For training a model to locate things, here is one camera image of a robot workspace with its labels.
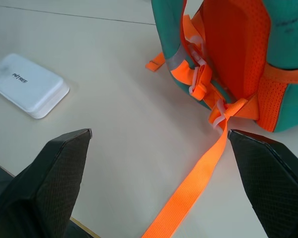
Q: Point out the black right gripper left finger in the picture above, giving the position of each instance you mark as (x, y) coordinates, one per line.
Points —
(39, 188)

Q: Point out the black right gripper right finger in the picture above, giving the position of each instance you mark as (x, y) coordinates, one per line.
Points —
(270, 183)

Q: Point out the white rectangular box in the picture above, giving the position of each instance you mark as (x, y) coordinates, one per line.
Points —
(27, 84)

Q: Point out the teal and orange backpack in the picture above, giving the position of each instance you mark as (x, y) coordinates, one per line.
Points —
(228, 57)

